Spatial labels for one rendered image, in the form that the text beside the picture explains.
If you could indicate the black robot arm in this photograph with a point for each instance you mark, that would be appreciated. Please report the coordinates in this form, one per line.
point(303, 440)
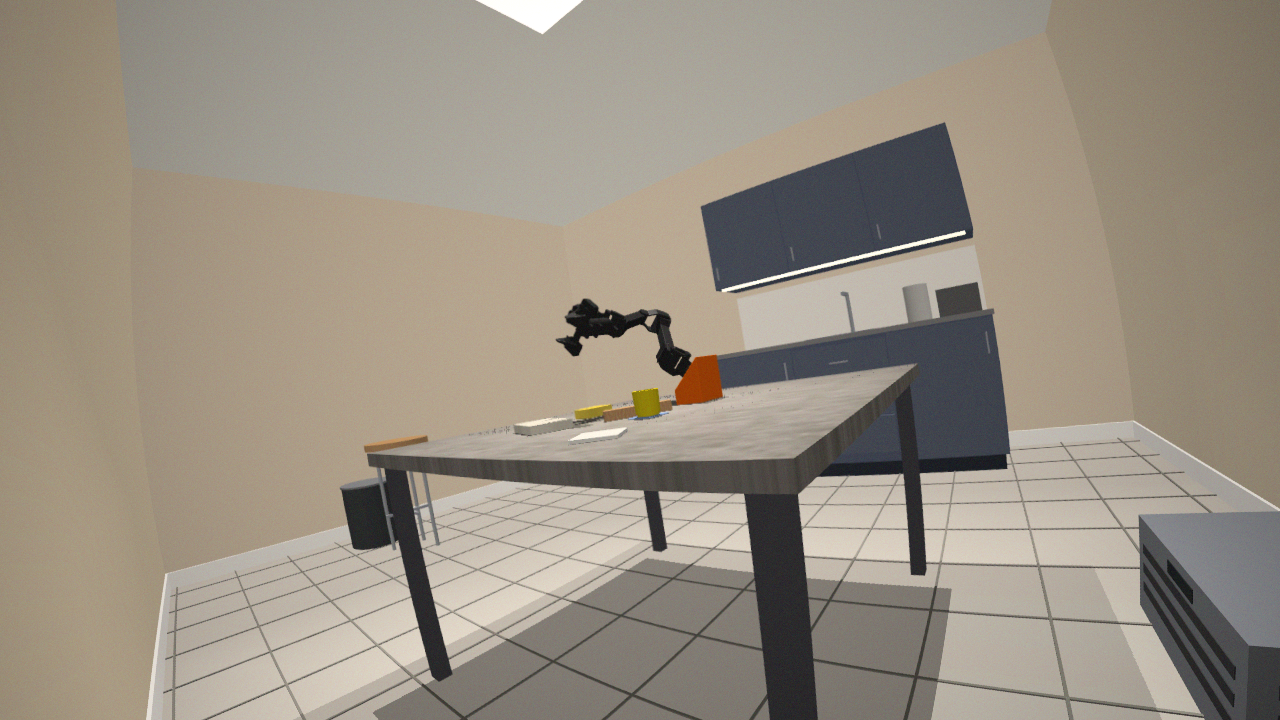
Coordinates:
point(668, 354)

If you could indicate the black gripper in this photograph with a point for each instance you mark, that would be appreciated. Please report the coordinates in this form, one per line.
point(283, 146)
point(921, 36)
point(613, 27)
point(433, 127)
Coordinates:
point(587, 326)

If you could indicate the yellow flat block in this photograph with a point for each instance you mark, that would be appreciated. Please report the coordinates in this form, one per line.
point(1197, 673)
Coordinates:
point(592, 412)

